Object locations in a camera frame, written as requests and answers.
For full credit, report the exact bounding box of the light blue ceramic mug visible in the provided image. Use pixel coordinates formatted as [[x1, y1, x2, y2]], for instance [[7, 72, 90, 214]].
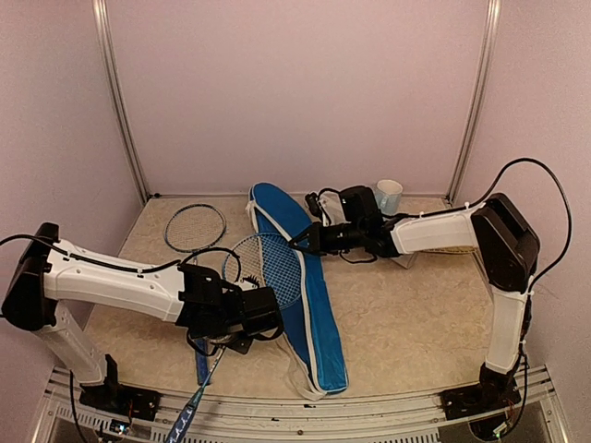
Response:
[[374, 179, 404, 216]]

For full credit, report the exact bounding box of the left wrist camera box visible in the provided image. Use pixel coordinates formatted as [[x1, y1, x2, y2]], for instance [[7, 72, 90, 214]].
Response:
[[242, 287, 280, 323]]

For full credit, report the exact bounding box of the aluminium corner post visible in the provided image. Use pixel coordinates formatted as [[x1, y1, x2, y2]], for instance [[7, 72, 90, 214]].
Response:
[[92, 0, 150, 206], [446, 0, 502, 204]]

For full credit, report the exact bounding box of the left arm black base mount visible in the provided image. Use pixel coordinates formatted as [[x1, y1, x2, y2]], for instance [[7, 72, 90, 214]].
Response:
[[79, 354, 162, 422]]

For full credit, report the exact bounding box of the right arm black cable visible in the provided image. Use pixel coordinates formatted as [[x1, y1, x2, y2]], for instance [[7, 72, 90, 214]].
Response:
[[318, 157, 573, 296]]

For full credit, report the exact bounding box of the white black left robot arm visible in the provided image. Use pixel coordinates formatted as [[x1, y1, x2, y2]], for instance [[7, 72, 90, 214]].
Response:
[[1, 222, 283, 411]]

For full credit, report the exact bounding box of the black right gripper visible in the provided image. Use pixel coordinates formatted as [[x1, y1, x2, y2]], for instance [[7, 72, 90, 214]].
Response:
[[289, 220, 365, 256]]

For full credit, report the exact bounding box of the blue racket cover bag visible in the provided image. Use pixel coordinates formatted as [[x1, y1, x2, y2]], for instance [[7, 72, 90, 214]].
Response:
[[239, 183, 349, 400]]

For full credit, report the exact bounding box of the right aluminium corner post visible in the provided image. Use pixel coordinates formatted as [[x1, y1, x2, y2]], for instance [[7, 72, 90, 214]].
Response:
[[446, 0, 502, 204]]

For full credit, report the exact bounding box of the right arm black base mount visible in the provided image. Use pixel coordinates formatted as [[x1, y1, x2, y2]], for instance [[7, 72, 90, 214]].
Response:
[[440, 365, 522, 420]]

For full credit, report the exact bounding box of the aluminium front rail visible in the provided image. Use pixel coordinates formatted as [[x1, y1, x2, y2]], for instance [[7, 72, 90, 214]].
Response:
[[30, 366, 572, 442]]

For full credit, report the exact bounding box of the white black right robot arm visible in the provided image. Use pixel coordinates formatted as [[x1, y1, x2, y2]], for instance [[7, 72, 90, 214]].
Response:
[[288, 186, 540, 410]]

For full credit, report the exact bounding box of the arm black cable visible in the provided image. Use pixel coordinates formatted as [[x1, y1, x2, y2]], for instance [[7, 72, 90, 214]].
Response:
[[0, 233, 244, 282], [318, 157, 573, 296]]

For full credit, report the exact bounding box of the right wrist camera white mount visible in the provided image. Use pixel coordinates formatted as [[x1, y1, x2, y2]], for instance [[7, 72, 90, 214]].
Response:
[[305, 188, 345, 227]]

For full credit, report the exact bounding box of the white shuttlecock tube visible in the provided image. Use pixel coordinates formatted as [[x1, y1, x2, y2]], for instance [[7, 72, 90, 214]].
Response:
[[392, 253, 417, 269]]

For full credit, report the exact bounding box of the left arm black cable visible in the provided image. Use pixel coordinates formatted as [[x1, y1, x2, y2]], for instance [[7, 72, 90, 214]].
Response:
[[0, 233, 244, 282]]

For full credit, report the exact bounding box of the left aluminium corner post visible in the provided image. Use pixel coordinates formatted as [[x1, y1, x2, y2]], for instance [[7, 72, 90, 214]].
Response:
[[92, 0, 150, 206]]

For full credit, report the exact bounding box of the blue badminton racket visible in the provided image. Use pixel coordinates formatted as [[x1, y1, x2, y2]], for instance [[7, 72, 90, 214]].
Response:
[[163, 205, 228, 384], [165, 233, 301, 442]]

